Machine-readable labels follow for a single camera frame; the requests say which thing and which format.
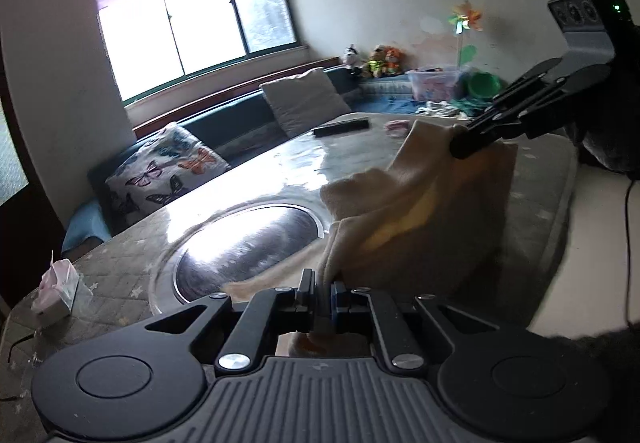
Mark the plain grey pillow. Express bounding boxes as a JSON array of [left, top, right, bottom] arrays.
[[260, 68, 353, 138]]

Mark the brown plush bear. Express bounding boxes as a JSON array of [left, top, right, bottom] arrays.
[[369, 47, 388, 78]]

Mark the black and white plush toy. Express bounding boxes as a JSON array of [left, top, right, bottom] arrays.
[[342, 44, 363, 74]]

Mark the blue sofa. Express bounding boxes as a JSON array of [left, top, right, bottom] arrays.
[[62, 55, 416, 254]]

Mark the dark door with frosted glass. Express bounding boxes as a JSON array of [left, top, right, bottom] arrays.
[[0, 68, 31, 314]]

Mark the clear plastic storage box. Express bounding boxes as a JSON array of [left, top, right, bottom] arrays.
[[406, 67, 463, 102]]

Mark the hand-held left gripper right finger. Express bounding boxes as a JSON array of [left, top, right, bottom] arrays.
[[329, 280, 521, 370]]

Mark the black remote control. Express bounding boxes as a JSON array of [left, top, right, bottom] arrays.
[[312, 119, 370, 138]]

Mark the cream fleece garment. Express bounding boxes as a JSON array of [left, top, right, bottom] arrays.
[[220, 120, 518, 359]]

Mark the thin black cable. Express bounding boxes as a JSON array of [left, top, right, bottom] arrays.
[[0, 332, 37, 404]]

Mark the green framed window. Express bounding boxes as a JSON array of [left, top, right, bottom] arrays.
[[92, 0, 298, 101]]

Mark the round black induction cooktop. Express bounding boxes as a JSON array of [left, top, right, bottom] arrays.
[[172, 204, 323, 304]]

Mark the person's dark fleece clothing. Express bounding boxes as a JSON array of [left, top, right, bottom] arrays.
[[545, 323, 640, 443]]

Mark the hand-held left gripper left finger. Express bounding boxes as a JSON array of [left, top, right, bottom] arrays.
[[144, 267, 319, 372]]

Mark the colourful pinwheel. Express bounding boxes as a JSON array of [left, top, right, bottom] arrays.
[[447, 0, 483, 74]]

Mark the pink and green tissue box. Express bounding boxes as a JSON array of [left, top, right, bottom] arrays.
[[31, 250, 81, 319]]

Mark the green plastic bowl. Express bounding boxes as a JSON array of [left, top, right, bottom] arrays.
[[467, 73, 503, 98]]

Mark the butterfly print pillow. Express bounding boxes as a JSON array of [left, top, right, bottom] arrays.
[[105, 123, 231, 229]]

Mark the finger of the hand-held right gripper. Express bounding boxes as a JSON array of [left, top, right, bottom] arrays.
[[467, 58, 564, 126], [448, 105, 524, 160]]

